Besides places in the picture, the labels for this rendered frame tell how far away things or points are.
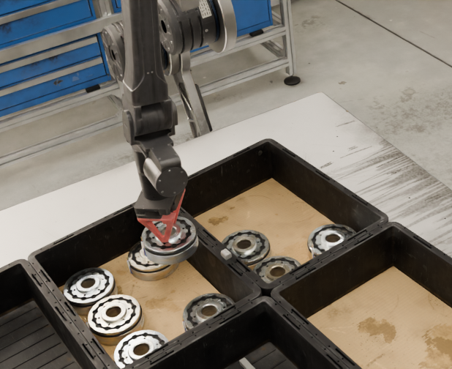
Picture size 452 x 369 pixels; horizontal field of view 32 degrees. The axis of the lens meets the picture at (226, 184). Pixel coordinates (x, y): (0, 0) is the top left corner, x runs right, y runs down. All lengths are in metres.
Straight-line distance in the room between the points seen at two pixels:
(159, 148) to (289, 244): 0.46
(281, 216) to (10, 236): 0.73
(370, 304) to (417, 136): 1.99
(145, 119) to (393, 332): 0.58
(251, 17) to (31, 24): 0.99
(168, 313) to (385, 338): 0.41
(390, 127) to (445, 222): 1.65
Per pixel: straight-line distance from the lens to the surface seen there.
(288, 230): 1.68
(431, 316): 1.49
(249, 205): 1.76
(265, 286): 1.41
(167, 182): 1.28
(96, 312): 1.54
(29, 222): 2.09
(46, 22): 3.31
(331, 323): 1.48
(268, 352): 1.44
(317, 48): 4.18
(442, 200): 1.95
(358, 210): 1.59
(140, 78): 1.26
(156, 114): 1.30
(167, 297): 1.57
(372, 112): 3.61
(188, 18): 1.83
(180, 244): 1.44
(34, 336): 1.59
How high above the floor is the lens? 1.90
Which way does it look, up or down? 36 degrees down
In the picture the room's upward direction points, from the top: 9 degrees counter-clockwise
